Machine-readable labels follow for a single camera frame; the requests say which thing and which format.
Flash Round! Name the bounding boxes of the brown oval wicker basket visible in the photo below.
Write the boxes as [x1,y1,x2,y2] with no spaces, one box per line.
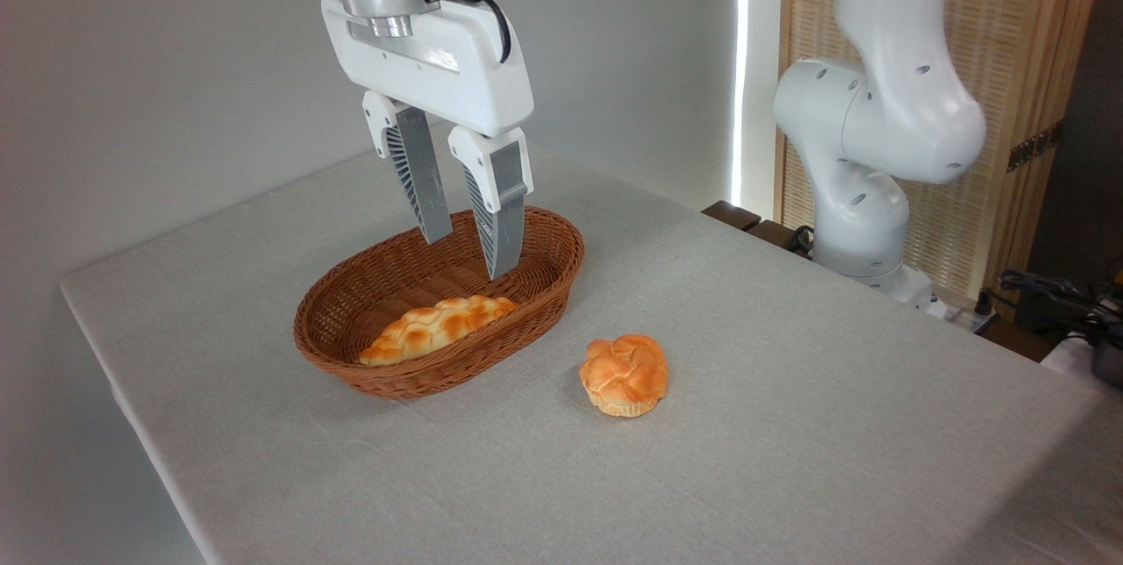
[293,205,585,399]

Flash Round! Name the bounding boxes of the metal screen hinge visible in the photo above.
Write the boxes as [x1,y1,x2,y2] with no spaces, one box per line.
[1006,120,1065,173]

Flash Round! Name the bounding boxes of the round orange bread bun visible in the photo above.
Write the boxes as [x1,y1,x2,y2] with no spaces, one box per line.
[579,333,669,418]

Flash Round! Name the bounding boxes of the black cable bundle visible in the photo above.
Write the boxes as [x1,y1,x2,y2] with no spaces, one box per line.
[976,268,1123,347]

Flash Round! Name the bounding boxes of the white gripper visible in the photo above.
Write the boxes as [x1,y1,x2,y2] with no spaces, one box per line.
[320,0,534,281]

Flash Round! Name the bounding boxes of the grey linen tablecloth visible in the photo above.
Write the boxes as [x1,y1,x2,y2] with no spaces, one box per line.
[60,131,1123,565]

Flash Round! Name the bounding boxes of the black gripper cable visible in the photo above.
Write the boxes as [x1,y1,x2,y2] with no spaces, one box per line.
[424,0,511,64]

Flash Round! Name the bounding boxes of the long braided bread loaf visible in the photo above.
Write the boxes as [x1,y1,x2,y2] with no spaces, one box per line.
[359,294,520,368]

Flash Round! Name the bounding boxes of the dark brown wooden block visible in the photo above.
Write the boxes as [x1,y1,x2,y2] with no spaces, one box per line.
[701,200,762,232]
[746,218,813,261]

